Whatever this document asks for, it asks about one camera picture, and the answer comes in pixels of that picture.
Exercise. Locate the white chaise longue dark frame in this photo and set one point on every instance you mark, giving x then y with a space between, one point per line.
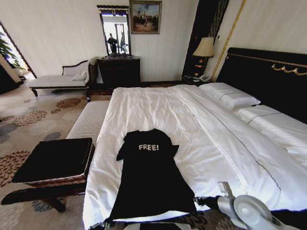
55 81

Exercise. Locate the white pillow with dark stripe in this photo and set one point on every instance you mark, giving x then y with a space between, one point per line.
227 94
275 124

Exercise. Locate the black FREE! print T-shirt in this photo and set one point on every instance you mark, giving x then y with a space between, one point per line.
151 182

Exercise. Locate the white telephone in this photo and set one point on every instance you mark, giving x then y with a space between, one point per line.
204 77

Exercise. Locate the table lamp with cream shade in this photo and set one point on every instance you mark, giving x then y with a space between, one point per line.
204 48

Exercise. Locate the white upholstered bed bench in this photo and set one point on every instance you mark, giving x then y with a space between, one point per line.
91 119

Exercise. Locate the white bed duvet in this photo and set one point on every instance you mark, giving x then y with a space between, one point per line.
192 134

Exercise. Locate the black headboard with gold trim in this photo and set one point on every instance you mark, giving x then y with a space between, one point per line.
268 79

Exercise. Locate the dark nightstand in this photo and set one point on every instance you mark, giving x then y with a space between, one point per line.
192 80

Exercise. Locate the robot white front shell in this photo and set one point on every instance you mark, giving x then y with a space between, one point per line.
153 226

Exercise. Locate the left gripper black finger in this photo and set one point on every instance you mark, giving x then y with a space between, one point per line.
108 225

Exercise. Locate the person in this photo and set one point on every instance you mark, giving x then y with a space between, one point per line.
112 44

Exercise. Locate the white cushion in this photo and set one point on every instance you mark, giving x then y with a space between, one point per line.
80 75

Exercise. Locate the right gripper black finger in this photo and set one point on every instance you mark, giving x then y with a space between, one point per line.
198 200

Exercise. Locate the gold framed painting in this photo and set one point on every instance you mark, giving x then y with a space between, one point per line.
145 16

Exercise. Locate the dark framed dresser mirror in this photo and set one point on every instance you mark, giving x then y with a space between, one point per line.
115 31

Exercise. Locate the green leafy plant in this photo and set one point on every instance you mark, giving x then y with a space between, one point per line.
7 52

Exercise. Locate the dark wooden dresser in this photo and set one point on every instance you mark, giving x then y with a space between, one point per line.
118 70

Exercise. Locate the dark wooden folding stand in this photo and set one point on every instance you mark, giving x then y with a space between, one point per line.
48 195

